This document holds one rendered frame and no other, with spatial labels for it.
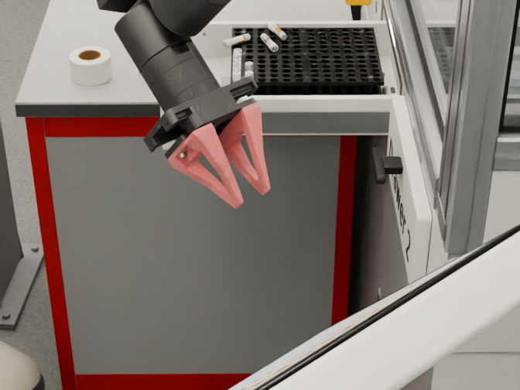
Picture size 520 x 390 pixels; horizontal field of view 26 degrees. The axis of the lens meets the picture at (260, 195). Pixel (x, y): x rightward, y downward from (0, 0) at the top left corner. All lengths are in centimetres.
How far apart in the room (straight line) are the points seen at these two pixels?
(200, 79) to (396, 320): 36
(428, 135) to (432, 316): 59
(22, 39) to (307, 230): 198
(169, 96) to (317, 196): 99
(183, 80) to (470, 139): 31
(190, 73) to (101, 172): 96
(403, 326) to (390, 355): 2
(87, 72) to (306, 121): 46
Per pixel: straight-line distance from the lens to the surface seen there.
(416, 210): 133
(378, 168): 142
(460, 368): 136
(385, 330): 76
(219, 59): 183
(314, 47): 174
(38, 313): 264
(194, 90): 102
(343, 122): 162
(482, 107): 115
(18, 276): 273
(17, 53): 374
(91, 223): 203
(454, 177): 118
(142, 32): 104
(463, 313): 80
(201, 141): 99
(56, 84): 194
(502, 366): 136
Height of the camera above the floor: 169
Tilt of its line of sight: 35 degrees down
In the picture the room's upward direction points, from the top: straight up
